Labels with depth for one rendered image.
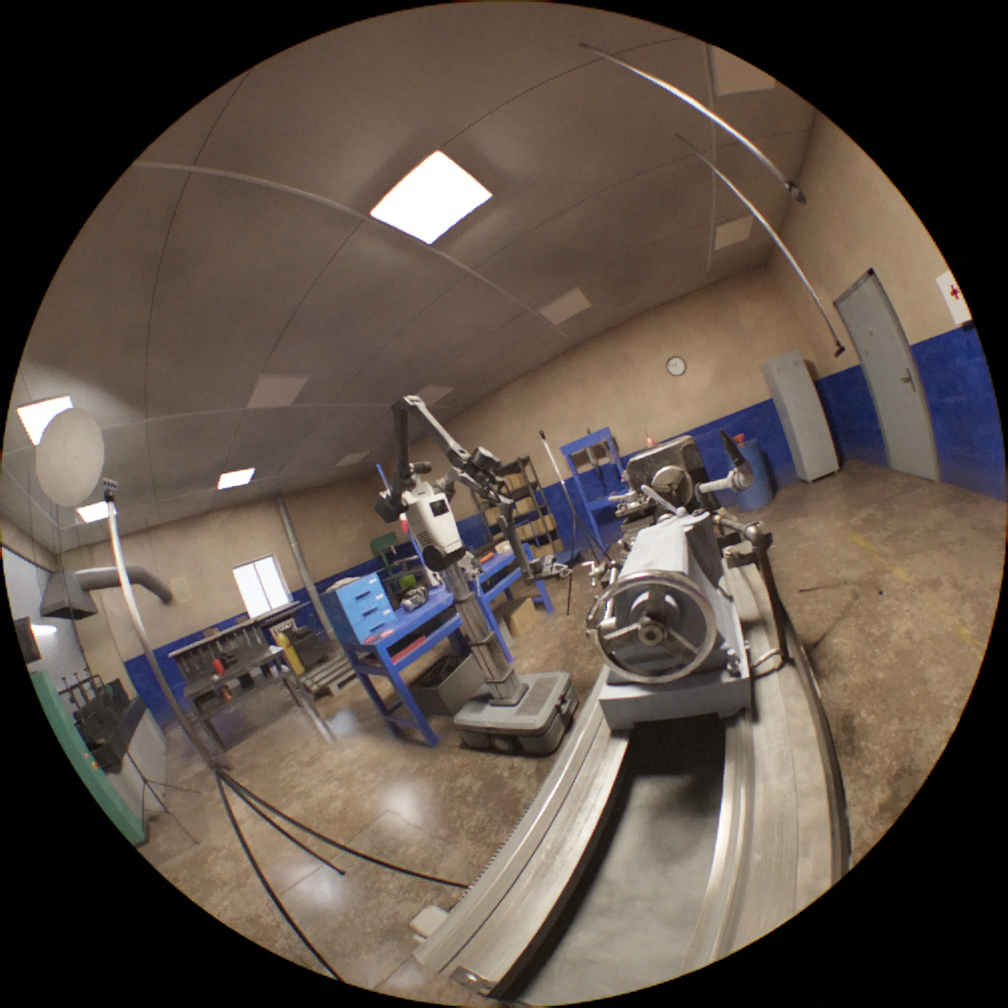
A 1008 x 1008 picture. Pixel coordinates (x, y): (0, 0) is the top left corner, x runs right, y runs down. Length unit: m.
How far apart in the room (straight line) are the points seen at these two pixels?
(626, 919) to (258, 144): 2.73
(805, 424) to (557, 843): 5.24
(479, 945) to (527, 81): 2.88
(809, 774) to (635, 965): 0.39
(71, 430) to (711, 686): 3.55
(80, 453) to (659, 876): 3.51
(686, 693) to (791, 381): 4.94
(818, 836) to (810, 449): 5.07
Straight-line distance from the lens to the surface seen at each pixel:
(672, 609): 0.60
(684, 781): 0.79
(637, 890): 0.70
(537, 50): 2.29
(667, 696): 0.69
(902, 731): 1.79
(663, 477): 1.97
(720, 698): 0.70
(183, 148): 2.17
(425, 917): 0.77
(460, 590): 1.80
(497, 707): 2.08
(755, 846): 0.59
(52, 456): 3.15
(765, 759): 0.66
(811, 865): 0.59
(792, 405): 5.28
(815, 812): 0.62
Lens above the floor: 1.38
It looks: level
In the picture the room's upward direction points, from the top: 22 degrees counter-clockwise
